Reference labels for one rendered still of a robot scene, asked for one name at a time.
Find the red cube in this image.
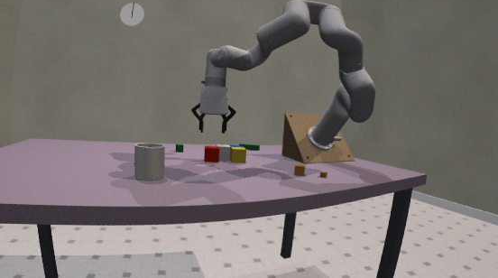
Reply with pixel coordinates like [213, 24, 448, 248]
[205, 146, 219, 162]

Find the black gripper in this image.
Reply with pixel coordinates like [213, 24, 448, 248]
[191, 85, 236, 134]

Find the green wooden bar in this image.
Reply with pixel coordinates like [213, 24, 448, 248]
[239, 144, 260, 151]

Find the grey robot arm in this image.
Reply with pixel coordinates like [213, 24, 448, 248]
[201, 0, 375, 150]

